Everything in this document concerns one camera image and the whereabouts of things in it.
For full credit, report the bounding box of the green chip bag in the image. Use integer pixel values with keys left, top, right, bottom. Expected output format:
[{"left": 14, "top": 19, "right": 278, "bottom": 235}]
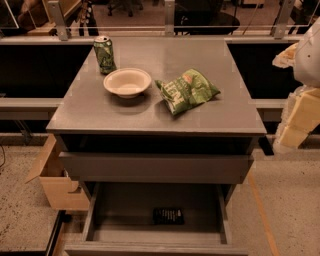
[{"left": 155, "top": 69, "right": 220, "bottom": 115}]

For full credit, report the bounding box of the black rxbar chocolate bar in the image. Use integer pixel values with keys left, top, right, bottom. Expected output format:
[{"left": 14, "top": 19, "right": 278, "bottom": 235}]
[{"left": 153, "top": 208, "right": 184, "bottom": 225}]

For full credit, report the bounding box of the open middle drawer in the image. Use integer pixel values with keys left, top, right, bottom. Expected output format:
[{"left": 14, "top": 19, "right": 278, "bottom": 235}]
[{"left": 65, "top": 183, "right": 248, "bottom": 256}]

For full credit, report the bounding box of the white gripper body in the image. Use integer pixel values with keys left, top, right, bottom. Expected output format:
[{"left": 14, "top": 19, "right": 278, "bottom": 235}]
[{"left": 272, "top": 42, "right": 320, "bottom": 141}]

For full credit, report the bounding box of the black office chair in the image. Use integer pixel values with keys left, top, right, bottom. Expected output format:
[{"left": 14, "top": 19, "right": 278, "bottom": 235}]
[{"left": 174, "top": 0, "right": 240, "bottom": 35}]

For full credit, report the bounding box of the metal railing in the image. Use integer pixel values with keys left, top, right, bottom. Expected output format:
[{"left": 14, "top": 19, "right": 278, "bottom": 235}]
[{"left": 0, "top": 0, "right": 319, "bottom": 41}]

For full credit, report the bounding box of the cardboard box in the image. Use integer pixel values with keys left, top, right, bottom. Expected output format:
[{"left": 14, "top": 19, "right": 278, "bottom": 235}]
[{"left": 25, "top": 135, "right": 89, "bottom": 211}]

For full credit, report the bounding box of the green soda can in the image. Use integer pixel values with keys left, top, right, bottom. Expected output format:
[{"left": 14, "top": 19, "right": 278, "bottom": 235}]
[{"left": 94, "top": 36, "right": 117, "bottom": 75}]

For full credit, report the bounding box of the white paper bowl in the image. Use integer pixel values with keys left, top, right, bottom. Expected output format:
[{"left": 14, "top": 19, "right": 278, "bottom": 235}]
[{"left": 103, "top": 68, "right": 152, "bottom": 99}]

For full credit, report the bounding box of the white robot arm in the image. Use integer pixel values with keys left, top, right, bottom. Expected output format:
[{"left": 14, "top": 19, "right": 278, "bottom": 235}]
[{"left": 272, "top": 18, "right": 320, "bottom": 153}]

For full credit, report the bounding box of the closed top drawer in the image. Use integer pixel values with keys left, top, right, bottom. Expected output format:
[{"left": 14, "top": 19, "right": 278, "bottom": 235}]
[{"left": 59, "top": 152, "right": 253, "bottom": 184}]

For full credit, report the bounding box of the grey drawer cabinet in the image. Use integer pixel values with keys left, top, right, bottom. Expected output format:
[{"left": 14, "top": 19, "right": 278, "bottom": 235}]
[{"left": 45, "top": 36, "right": 268, "bottom": 256}]

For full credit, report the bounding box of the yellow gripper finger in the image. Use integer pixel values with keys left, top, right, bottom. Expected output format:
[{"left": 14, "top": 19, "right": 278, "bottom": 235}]
[
  {"left": 288, "top": 89, "right": 320, "bottom": 133},
  {"left": 279, "top": 126, "right": 308, "bottom": 148}
]

